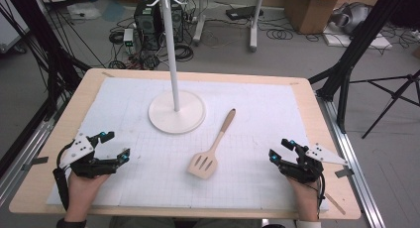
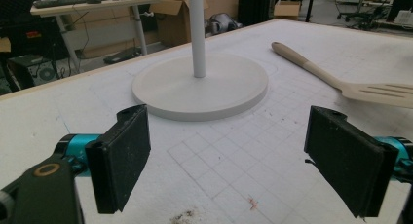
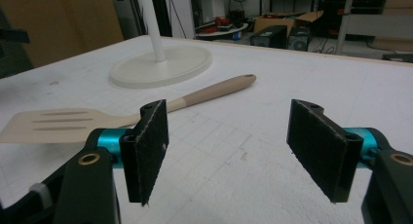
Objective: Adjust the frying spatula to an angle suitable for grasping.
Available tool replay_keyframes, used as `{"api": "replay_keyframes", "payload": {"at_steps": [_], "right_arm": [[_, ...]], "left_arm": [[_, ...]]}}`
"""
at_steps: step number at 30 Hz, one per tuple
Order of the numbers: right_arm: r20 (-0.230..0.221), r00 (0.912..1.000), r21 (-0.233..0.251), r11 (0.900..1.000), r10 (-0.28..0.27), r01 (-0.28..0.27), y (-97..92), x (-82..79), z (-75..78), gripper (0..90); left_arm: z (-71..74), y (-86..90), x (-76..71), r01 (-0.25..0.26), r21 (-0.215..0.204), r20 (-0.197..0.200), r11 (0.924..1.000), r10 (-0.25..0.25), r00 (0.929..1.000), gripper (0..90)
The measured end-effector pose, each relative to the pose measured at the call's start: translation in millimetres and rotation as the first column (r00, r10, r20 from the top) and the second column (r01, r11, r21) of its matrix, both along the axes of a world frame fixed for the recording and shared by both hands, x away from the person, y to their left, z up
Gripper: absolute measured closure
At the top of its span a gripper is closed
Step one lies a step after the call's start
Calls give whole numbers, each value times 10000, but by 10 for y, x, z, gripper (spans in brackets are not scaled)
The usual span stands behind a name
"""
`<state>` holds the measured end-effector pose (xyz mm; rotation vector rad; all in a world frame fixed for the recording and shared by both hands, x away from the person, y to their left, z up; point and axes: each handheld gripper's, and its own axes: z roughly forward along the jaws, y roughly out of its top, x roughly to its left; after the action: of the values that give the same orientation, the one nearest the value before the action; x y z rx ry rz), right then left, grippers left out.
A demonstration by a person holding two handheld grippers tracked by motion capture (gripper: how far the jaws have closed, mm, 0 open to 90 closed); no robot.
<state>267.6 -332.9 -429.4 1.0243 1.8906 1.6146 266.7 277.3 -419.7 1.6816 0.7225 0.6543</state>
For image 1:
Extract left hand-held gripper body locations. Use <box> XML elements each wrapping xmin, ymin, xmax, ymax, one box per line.
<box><xmin>58</xmin><ymin>132</ymin><xmax>120</xmax><ymax>180</ymax></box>

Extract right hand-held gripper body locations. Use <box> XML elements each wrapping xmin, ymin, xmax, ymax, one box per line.
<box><xmin>278</xmin><ymin>142</ymin><xmax>349</xmax><ymax>184</ymax></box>

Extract person's right hand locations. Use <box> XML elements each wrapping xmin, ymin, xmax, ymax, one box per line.
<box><xmin>286</xmin><ymin>175</ymin><xmax>321</xmax><ymax>222</ymax></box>

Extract person's left hand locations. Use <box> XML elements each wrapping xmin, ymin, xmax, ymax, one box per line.
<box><xmin>63</xmin><ymin>171</ymin><xmax>112</xmax><ymax>222</ymax></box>

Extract grey tape piece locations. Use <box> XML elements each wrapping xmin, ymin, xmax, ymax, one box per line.
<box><xmin>21</xmin><ymin>156</ymin><xmax>50</xmax><ymax>171</ymax></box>
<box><xmin>334</xmin><ymin>168</ymin><xmax>355</xmax><ymax>179</ymax></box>

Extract brown tape strip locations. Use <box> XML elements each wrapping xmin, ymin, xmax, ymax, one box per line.
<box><xmin>324</xmin><ymin>192</ymin><xmax>347</xmax><ymax>216</ymax></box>

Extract white grid mat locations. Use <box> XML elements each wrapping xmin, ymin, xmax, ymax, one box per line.
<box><xmin>46</xmin><ymin>76</ymin><xmax>331</xmax><ymax>212</ymax></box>

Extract white hook stand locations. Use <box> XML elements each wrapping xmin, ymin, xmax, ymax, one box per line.
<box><xmin>138</xmin><ymin>0</ymin><xmax>206</xmax><ymax>135</ymax></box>

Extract wooden slotted spatula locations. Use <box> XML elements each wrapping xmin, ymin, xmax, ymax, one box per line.
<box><xmin>186</xmin><ymin>108</ymin><xmax>237</xmax><ymax>180</ymax></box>

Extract person's legs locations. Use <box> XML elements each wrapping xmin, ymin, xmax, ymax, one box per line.
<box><xmin>108</xmin><ymin>216</ymin><xmax>286</xmax><ymax>228</ymax></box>

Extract white power box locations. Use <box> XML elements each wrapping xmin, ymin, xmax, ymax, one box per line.
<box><xmin>122</xmin><ymin>28</ymin><xmax>135</xmax><ymax>56</ymax></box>

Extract black tripod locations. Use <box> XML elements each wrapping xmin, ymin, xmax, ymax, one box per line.
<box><xmin>349</xmin><ymin>68</ymin><xmax>420</xmax><ymax>140</ymax></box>

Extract white foam board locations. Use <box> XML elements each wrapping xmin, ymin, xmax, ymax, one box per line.
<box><xmin>322</xmin><ymin>22</ymin><xmax>394</xmax><ymax>51</ymax></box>

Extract black computer tower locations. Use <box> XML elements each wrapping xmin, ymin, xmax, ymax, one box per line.
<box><xmin>133</xmin><ymin>2</ymin><xmax>184</xmax><ymax>53</ymax></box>

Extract white stand leg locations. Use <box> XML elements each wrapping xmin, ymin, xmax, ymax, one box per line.
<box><xmin>192</xmin><ymin>0</ymin><xmax>210</xmax><ymax>47</ymax></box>
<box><xmin>249</xmin><ymin>0</ymin><xmax>265</xmax><ymax>54</ymax></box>

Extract cardboard box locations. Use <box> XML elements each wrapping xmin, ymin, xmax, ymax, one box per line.
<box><xmin>284</xmin><ymin>0</ymin><xmax>347</xmax><ymax>36</ymax></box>

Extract black flat device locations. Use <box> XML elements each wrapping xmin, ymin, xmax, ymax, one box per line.
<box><xmin>225</xmin><ymin>5</ymin><xmax>264</xmax><ymax>22</ymax></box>

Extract grey helmet-like device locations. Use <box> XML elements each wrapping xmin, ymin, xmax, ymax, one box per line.
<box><xmin>329</xmin><ymin>2</ymin><xmax>373</xmax><ymax>35</ymax></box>

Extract aluminium rail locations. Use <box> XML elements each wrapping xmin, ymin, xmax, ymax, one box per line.
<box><xmin>316</xmin><ymin>94</ymin><xmax>386</xmax><ymax>228</ymax></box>
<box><xmin>0</xmin><ymin>117</ymin><xmax>56</xmax><ymax>206</ymax></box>

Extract coiled black cable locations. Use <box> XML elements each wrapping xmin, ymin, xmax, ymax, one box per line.
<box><xmin>265</xmin><ymin>28</ymin><xmax>294</xmax><ymax>42</ymax></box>

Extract tangle of floor cables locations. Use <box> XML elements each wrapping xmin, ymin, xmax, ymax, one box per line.
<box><xmin>108</xmin><ymin>16</ymin><xmax>196</xmax><ymax>71</ymax></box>

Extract black frame post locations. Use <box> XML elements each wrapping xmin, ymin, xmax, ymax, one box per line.
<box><xmin>308</xmin><ymin>0</ymin><xmax>410</xmax><ymax>134</ymax></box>
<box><xmin>2</xmin><ymin>0</ymin><xmax>92</xmax><ymax>121</ymax></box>

